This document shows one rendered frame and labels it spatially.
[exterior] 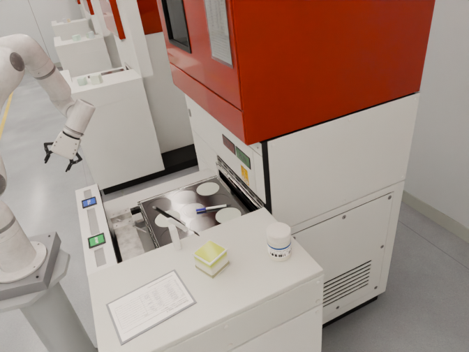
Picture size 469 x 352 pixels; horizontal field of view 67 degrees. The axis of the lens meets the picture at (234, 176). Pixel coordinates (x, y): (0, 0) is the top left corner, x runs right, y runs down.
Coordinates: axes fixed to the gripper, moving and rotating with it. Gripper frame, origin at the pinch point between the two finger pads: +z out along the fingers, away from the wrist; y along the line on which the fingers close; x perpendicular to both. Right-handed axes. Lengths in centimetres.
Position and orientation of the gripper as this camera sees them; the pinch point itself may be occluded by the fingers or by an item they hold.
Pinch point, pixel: (56, 165)
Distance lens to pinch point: 178.7
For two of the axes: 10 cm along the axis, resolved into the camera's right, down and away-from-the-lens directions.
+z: -4.8, 8.7, 1.1
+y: -8.4, -4.1, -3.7
